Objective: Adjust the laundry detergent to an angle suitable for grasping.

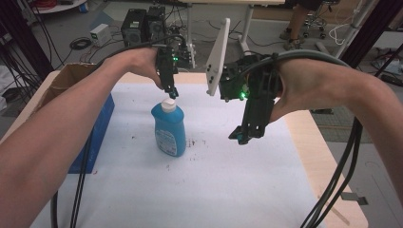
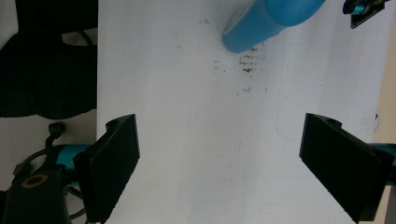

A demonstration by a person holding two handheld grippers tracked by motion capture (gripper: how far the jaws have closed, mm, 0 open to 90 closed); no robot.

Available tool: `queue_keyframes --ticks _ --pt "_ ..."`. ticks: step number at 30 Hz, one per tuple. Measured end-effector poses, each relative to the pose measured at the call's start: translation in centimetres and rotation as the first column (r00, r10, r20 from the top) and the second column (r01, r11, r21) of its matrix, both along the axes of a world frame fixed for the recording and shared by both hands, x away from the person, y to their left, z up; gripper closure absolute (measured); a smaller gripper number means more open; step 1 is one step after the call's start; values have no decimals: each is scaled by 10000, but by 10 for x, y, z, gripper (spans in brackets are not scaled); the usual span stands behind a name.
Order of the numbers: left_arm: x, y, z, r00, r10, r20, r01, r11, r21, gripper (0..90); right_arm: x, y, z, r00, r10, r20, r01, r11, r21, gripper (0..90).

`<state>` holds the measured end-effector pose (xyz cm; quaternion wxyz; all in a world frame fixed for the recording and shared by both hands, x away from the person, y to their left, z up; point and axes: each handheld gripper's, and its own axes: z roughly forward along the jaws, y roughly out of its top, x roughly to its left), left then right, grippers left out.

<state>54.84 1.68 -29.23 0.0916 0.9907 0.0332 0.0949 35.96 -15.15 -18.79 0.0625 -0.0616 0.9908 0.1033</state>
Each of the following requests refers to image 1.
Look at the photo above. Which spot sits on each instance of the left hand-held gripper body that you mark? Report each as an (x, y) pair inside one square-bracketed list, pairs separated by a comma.
[(165, 65)]

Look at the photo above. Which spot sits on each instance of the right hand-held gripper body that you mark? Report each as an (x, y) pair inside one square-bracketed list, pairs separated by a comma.
[(258, 95)]

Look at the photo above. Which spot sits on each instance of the blue bottle with white cap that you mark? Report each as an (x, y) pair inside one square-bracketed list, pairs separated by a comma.
[(169, 129)]

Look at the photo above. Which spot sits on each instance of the person's left hand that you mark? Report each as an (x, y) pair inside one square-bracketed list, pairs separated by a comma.
[(141, 65)]

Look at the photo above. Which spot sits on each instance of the person's right hand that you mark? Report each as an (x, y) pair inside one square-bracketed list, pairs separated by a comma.
[(304, 87)]

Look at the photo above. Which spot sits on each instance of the black computer tower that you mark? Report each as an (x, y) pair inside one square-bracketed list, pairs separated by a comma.
[(133, 28), (156, 25)]

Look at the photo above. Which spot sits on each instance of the white desk leg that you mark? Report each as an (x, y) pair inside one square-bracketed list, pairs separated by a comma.
[(190, 28), (246, 28)]

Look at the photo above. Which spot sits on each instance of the white table mat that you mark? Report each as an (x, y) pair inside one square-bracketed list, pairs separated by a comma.
[(206, 183)]

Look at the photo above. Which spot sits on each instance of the small white box device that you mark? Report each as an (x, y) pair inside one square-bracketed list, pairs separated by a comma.
[(100, 34)]

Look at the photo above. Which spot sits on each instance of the cardboard box with blue side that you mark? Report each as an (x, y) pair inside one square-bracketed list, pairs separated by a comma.
[(95, 133)]

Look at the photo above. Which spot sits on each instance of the office chair base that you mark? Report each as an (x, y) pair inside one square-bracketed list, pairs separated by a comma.
[(315, 27)]

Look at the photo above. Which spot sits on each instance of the metal stand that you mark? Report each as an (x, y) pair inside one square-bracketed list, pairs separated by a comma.
[(355, 25)]

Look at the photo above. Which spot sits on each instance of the grey tape strip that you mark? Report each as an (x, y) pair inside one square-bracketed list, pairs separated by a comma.
[(354, 198)]

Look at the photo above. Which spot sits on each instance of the dark curtain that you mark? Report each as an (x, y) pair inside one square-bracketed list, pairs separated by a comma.
[(370, 30), (22, 34)]

